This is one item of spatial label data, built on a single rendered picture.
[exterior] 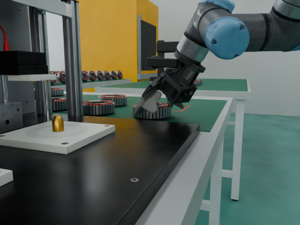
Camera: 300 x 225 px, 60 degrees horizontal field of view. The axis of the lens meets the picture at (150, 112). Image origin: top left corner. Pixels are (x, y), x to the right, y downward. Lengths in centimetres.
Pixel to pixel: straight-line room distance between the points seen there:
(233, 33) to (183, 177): 28
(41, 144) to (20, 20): 45
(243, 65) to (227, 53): 492
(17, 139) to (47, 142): 6
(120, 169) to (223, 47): 31
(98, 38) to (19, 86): 349
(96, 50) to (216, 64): 248
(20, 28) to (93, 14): 354
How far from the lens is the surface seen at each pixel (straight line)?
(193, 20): 64
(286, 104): 554
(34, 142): 43
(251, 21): 56
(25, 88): 78
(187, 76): 66
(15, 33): 78
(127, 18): 402
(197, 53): 64
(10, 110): 58
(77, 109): 68
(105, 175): 31
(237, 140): 180
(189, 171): 38
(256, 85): 546
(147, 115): 71
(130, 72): 394
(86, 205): 26
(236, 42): 52
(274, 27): 57
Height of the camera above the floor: 89
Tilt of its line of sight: 10 degrees down
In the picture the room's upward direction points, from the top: straight up
